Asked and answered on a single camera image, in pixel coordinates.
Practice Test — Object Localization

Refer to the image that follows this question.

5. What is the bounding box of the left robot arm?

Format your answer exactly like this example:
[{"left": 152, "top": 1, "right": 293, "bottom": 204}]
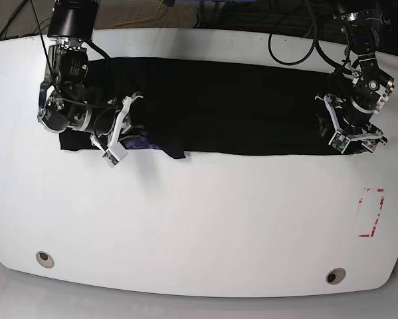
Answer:
[{"left": 316, "top": 1, "right": 395, "bottom": 154}]

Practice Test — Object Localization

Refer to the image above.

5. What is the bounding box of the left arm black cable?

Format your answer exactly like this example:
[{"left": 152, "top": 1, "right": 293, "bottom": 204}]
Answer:
[{"left": 267, "top": 0, "right": 355, "bottom": 80}]

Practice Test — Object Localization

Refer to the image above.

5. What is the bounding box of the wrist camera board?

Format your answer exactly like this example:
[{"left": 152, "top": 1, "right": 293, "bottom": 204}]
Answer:
[
  {"left": 329, "top": 132, "right": 350, "bottom": 154},
  {"left": 102, "top": 148, "right": 128, "bottom": 168}
]

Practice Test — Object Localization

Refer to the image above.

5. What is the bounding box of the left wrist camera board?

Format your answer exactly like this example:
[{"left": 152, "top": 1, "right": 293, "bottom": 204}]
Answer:
[{"left": 329, "top": 132, "right": 350, "bottom": 154}]

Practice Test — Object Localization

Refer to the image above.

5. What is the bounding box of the yellow cable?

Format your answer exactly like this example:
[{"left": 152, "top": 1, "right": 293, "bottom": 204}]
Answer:
[{"left": 107, "top": 0, "right": 163, "bottom": 31}]

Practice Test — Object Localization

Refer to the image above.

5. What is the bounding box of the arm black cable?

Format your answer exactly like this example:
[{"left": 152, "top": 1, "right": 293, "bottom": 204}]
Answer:
[
  {"left": 267, "top": 0, "right": 355, "bottom": 80},
  {"left": 29, "top": 0, "right": 126, "bottom": 110}
]

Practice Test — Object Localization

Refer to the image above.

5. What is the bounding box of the black t-shirt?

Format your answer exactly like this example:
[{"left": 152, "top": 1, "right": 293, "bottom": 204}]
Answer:
[{"left": 58, "top": 56, "right": 375, "bottom": 160}]

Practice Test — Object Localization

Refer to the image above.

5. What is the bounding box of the right table grommet hole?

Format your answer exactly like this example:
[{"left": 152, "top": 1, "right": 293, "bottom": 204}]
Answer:
[{"left": 326, "top": 268, "right": 346, "bottom": 285}]

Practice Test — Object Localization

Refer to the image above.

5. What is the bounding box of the left table grommet hole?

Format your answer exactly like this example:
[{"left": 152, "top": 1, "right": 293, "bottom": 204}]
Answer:
[{"left": 36, "top": 251, "right": 54, "bottom": 269}]

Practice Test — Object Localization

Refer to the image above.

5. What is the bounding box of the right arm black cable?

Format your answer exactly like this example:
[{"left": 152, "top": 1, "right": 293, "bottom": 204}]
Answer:
[{"left": 29, "top": 0, "right": 126, "bottom": 110}]

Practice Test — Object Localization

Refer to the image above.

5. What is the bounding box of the table grommet hole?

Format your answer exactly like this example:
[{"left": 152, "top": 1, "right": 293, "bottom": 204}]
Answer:
[
  {"left": 326, "top": 268, "right": 346, "bottom": 285},
  {"left": 36, "top": 251, "right": 54, "bottom": 269}
]

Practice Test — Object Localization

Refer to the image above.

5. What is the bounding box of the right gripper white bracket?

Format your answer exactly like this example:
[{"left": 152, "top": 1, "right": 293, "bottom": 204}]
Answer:
[{"left": 90, "top": 92, "right": 148, "bottom": 158}]

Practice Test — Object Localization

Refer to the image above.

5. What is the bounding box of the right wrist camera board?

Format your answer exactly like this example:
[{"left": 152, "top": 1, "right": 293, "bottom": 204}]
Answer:
[{"left": 102, "top": 148, "right": 128, "bottom": 168}]

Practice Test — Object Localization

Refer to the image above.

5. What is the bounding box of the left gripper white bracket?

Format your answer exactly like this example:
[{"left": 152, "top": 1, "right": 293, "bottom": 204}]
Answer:
[{"left": 315, "top": 94, "right": 388, "bottom": 155}]

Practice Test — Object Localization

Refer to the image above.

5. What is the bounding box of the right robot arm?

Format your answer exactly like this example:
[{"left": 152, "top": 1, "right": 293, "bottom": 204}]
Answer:
[{"left": 37, "top": 1, "right": 142, "bottom": 167}]

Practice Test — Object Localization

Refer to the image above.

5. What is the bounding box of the red tape rectangle marking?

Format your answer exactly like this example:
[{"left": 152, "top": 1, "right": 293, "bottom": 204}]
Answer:
[{"left": 355, "top": 188, "right": 385, "bottom": 238}]

